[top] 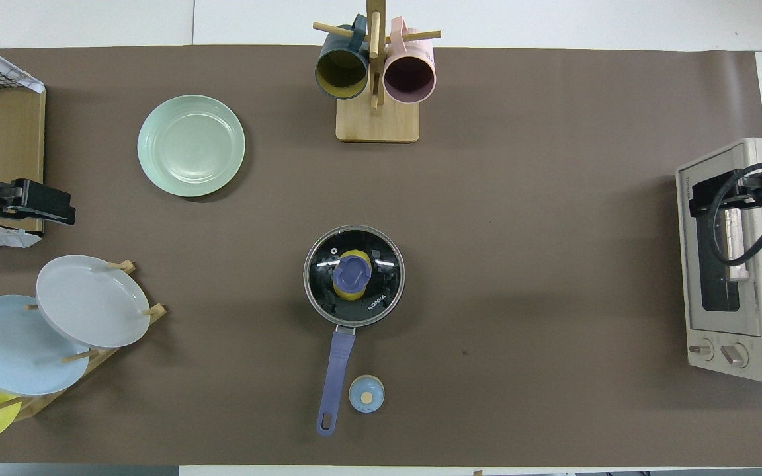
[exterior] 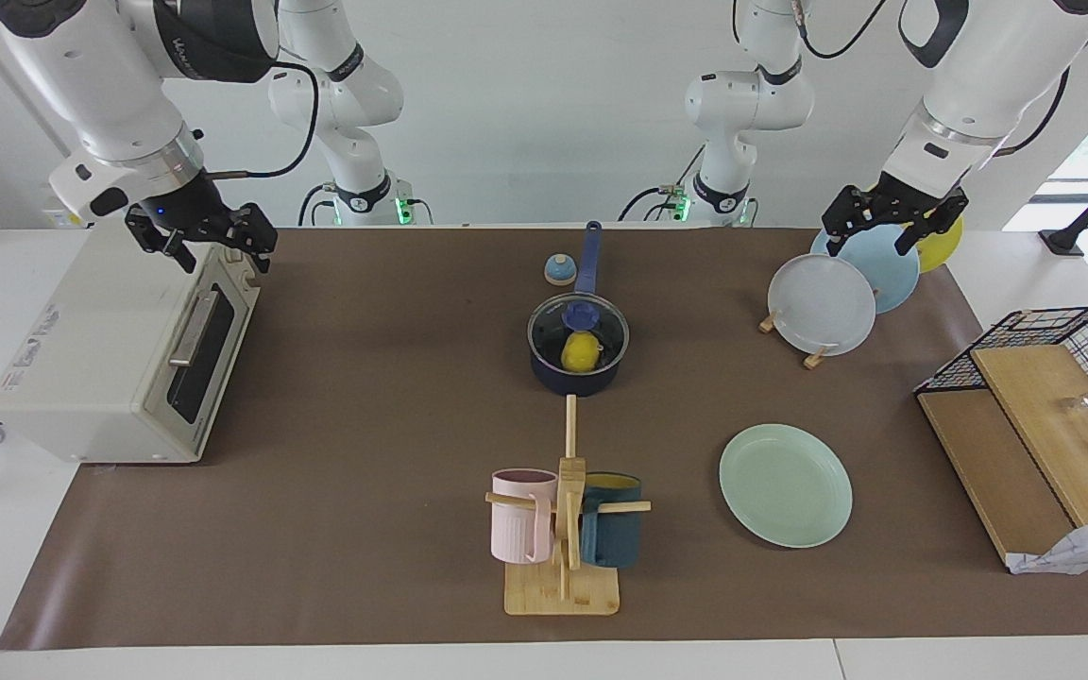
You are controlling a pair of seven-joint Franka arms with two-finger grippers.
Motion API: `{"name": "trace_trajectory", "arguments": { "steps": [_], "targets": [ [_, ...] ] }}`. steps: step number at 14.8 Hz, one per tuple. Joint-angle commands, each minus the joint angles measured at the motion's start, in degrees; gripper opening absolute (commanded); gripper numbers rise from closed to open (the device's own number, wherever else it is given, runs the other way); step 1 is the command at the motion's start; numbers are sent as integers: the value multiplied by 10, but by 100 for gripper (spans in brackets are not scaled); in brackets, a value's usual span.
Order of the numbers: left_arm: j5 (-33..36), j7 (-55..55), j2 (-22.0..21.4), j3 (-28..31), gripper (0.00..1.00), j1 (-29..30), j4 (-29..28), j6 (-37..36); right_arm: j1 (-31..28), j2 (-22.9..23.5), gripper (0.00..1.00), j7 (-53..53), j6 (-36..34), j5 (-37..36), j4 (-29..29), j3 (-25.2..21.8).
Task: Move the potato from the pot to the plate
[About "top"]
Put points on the glass lid with purple knob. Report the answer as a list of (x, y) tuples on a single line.
[(353, 276)]

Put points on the yellow potato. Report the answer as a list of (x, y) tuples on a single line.
[(360, 254)]

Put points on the grey plate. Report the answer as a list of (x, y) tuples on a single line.
[(90, 301)]

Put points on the light blue plate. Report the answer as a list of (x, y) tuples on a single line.
[(10, 347)]

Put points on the light green plate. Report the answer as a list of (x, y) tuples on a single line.
[(191, 145)]

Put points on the wooden plate rack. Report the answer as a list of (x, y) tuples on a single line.
[(34, 404)]

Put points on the white cloth strip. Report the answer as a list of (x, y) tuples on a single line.
[(24, 78)]

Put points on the toaster oven knob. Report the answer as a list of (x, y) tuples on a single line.
[(701, 349), (734, 356)]

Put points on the brown table mat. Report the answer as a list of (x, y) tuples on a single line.
[(520, 297)]

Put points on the dark blue mug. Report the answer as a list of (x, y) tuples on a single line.
[(341, 69)]

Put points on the pink mug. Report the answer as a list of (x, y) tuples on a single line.
[(409, 76)]

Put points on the wooden mug tree stand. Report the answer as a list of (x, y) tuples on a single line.
[(378, 122)]

